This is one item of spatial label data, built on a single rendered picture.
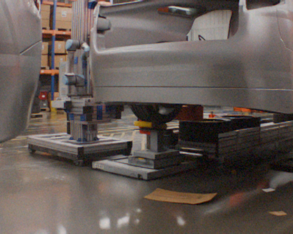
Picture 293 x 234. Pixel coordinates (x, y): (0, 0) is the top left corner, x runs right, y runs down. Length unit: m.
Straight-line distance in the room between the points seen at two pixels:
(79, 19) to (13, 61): 3.99
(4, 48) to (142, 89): 1.97
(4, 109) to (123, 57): 1.98
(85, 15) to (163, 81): 2.49
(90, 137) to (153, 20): 1.80
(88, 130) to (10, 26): 3.94
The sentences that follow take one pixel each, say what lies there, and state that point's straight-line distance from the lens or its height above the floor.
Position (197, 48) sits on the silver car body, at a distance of 2.68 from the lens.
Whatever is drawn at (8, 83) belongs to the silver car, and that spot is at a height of 0.93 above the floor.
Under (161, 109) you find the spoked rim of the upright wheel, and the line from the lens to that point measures 4.53.
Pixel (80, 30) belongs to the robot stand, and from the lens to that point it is 5.18.
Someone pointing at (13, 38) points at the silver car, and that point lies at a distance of 1.26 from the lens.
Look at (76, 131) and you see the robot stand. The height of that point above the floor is 0.34.
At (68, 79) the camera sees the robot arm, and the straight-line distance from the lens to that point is 4.81.
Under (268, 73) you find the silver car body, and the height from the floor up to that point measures 1.00.
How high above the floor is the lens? 0.92
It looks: 4 degrees down
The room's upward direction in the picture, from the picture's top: straight up
